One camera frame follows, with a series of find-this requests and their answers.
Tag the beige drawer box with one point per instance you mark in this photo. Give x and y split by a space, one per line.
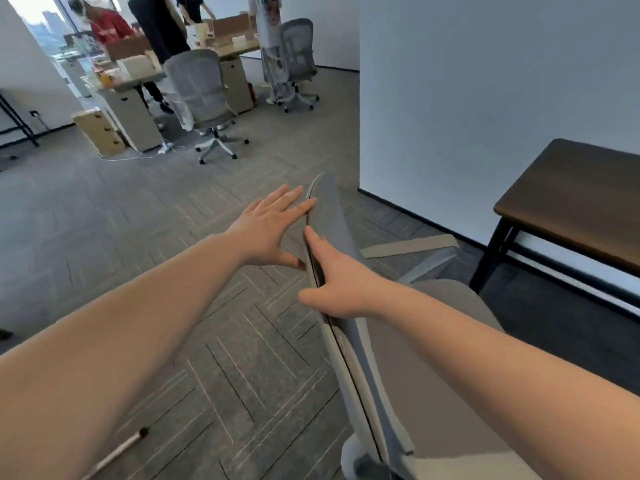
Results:
97 132

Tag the white power strip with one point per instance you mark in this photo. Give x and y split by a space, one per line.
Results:
166 147

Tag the brown cardboard box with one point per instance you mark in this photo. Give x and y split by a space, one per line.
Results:
127 47
230 24

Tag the brown wooden desk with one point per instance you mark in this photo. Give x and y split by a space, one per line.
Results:
575 194

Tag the beige cabinet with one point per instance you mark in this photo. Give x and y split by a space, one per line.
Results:
237 84

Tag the grey office chair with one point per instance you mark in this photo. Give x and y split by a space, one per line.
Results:
297 44
195 84
450 369

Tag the person's left forearm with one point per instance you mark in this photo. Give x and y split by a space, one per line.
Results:
100 354

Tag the person's right forearm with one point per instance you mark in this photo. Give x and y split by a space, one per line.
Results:
500 384

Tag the person's left hand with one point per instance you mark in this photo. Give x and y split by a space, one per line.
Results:
265 234

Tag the person's right hand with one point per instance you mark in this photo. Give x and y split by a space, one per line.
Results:
350 289

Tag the white base leg with caster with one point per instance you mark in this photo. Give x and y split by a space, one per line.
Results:
143 432

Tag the white cabinet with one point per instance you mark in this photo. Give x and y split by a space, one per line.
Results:
132 119

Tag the light wooden table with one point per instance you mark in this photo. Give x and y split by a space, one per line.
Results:
125 80

